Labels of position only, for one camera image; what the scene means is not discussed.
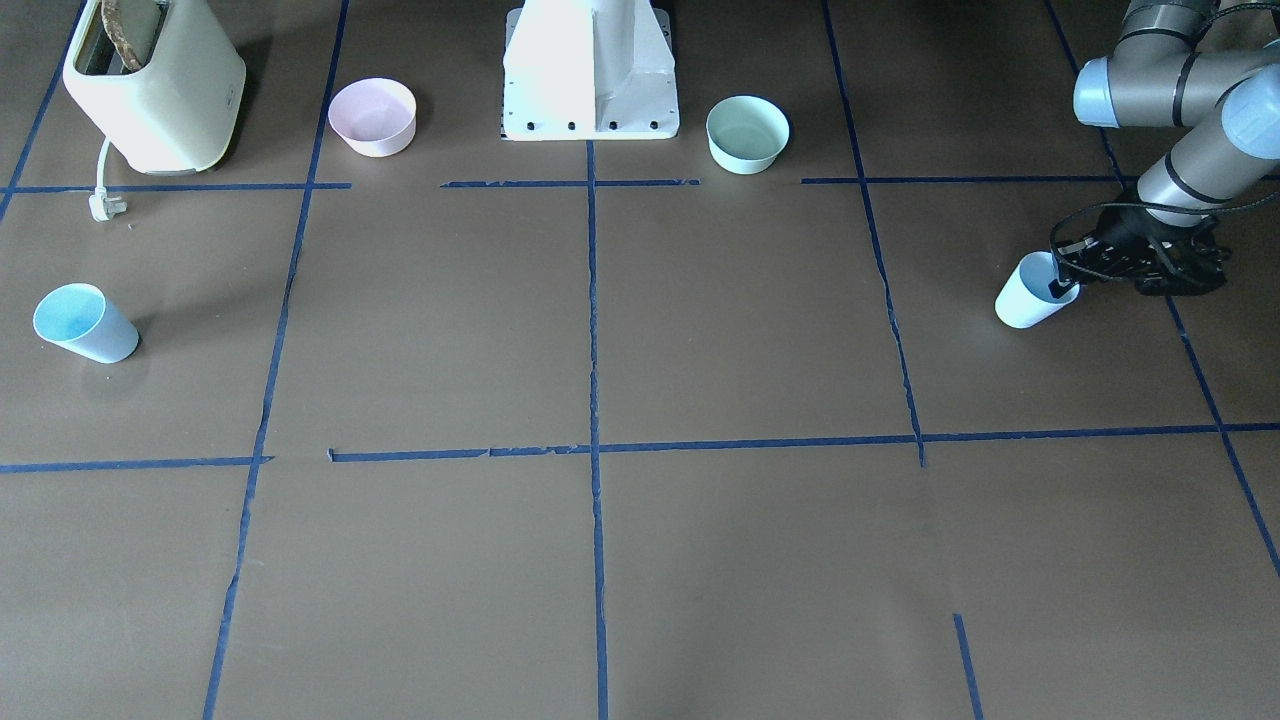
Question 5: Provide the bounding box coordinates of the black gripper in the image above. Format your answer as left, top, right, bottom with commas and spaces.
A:
1046, 206, 1216, 300

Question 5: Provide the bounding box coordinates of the light blue cup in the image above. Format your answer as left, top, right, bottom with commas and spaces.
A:
995, 251, 1082, 329

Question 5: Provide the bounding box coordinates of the darker blue cup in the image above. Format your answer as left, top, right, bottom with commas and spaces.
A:
32, 283, 141, 364

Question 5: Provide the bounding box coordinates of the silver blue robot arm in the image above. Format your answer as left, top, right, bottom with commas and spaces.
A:
1046, 1, 1279, 299

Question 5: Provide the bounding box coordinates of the mint green bowl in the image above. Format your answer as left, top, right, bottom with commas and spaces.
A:
705, 95, 791, 176

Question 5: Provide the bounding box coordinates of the pink bowl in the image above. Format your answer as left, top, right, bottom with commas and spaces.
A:
326, 77, 419, 158

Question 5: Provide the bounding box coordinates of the cream white toaster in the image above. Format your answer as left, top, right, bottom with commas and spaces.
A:
61, 1, 246, 176

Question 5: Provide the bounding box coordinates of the toast slice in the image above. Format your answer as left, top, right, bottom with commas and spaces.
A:
99, 0, 168, 72

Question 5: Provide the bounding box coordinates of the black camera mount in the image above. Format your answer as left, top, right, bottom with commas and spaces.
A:
1135, 228, 1233, 296

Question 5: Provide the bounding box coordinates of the black camera cable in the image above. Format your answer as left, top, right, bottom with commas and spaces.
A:
1050, 0, 1280, 261

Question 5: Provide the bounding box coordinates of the white toaster power cord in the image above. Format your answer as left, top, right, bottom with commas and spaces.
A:
88, 138, 129, 223

